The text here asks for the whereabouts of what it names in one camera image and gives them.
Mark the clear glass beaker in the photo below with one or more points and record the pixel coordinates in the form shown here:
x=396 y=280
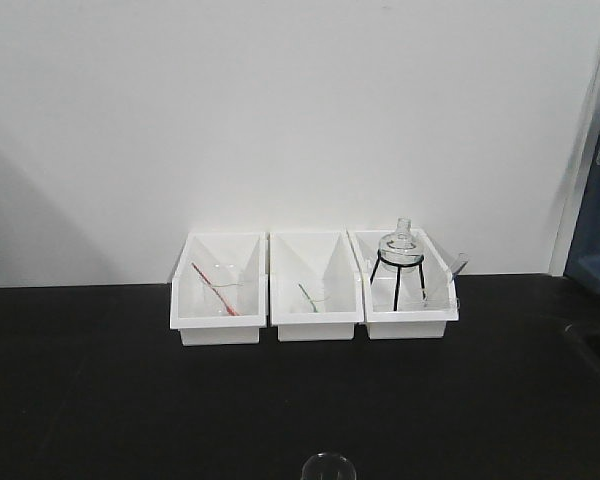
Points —
x=330 y=460

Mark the middle white plastic bin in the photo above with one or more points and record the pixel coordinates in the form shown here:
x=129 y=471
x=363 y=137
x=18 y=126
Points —
x=324 y=263

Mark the white plastic bin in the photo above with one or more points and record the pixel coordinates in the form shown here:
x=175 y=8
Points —
x=324 y=263
x=248 y=252
x=414 y=318

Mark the left white plastic bin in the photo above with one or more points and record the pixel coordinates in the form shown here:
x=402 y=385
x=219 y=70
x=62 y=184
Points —
x=248 y=252

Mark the round glass flask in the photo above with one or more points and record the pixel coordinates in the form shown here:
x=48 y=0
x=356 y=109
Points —
x=400 y=247

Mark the right white plastic bin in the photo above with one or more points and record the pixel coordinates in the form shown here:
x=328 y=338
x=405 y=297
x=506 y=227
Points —
x=414 y=318

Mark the clear glass test tube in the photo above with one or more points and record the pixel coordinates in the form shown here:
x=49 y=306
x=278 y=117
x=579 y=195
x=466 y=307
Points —
x=438 y=288

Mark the black wire tripod stand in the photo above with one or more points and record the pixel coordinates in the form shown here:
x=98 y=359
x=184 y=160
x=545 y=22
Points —
x=396 y=285

